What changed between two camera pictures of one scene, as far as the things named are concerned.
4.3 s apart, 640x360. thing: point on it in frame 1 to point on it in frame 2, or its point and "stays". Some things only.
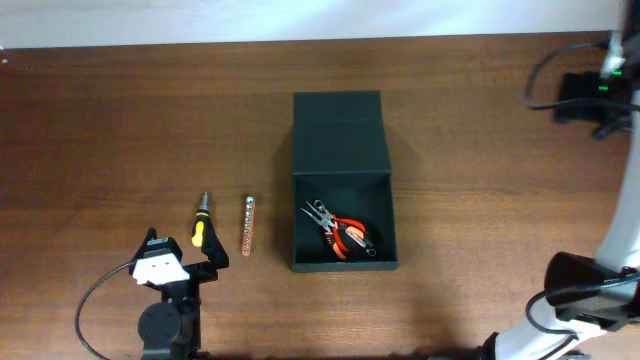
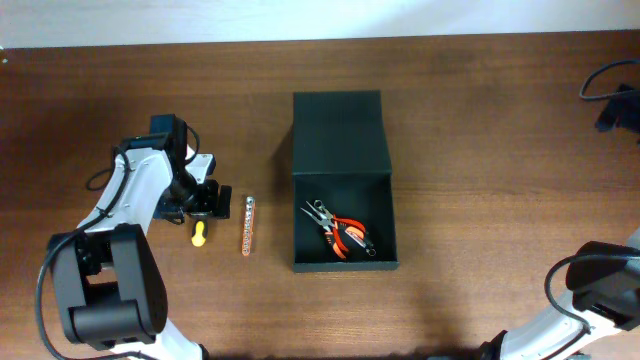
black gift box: (344, 214) stays
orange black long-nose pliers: (335, 228) stays
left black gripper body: (188, 293) to (193, 198)
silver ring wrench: (370, 251) stays
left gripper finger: (213, 246) to (225, 202)
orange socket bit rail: (248, 225) stays
